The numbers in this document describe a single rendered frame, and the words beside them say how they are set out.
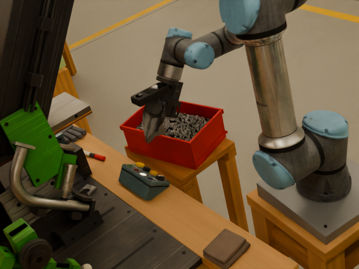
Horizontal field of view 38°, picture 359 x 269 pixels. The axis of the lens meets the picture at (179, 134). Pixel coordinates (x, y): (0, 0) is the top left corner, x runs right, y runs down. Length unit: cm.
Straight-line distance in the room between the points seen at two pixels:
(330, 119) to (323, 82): 232
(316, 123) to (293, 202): 24
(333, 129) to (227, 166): 65
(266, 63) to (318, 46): 298
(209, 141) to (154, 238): 50
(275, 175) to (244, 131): 203
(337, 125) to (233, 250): 41
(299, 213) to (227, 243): 23
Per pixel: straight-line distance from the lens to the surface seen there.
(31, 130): 147
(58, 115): 167
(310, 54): 408
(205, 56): 150
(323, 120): 140
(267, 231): 163
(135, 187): 161
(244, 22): 114
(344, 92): 360
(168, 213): 152
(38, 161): 149
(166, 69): 159
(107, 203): 162
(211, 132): 183
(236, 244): 135
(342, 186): 149
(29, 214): 153
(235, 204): 205
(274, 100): 124
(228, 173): 195
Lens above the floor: 192
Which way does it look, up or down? 34 degrees down
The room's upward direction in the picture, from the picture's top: 14 degrees counter-clockwise
